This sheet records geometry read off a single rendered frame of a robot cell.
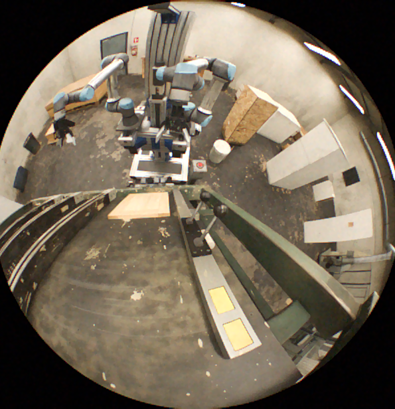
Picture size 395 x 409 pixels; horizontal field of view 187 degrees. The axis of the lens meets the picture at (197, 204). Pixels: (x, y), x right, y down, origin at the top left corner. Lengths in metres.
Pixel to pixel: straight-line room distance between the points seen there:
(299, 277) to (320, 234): 3.41
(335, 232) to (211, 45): 6.52
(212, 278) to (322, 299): 0.28
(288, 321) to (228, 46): 5.75
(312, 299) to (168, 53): 1.31
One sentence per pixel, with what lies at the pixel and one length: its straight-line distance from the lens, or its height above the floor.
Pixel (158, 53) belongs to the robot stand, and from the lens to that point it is 1.07.
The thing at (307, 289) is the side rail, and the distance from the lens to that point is 0.37.
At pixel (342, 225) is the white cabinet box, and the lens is 3.58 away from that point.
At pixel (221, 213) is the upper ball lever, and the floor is 1.56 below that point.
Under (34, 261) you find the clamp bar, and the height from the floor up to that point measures 1.58.
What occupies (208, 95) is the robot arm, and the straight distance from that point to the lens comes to 0.94.
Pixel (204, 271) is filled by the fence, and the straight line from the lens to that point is 0.27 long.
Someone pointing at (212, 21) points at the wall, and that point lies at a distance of 5.56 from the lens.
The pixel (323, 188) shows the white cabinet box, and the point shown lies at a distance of 5.05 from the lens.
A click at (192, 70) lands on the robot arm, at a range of 0.50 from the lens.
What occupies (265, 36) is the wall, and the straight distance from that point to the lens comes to 5.89.
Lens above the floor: 1.80
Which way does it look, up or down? 72 degrees down
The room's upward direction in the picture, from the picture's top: 48 degrees clockwise
